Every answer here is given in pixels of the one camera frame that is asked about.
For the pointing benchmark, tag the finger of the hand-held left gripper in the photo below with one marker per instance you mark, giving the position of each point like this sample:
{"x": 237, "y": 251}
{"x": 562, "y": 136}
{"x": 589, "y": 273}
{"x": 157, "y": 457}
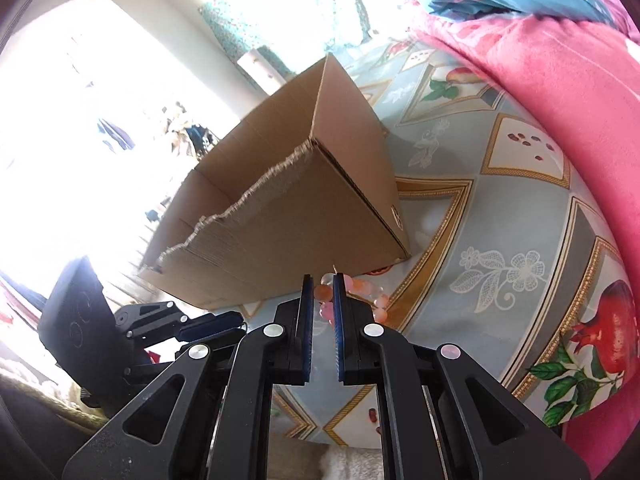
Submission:
{"x": 215, "y": 325}
{"x": 150, "y": 320}

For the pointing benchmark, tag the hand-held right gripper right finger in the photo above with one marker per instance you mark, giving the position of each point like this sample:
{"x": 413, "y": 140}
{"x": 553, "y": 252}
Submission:
{"x": 340, "y": 330}

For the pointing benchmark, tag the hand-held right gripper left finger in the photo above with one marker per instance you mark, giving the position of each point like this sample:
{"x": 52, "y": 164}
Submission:
{"x": 307, "y": 330}

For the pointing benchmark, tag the brown cardboard box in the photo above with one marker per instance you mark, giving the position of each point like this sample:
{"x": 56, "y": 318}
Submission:
{"x": 280, "y": 220}

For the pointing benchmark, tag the white fluffy cloth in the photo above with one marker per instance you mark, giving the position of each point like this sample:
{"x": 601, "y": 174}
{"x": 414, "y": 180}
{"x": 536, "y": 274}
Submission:
{"x": 350, "y": 465}

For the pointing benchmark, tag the fruit print table cover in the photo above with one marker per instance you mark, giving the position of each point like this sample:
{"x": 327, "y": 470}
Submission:
{"x": 475, "y": 210}

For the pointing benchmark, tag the pink blanket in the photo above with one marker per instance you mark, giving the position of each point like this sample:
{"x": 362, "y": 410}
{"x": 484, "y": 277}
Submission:
{"x": 575, "y": 110}

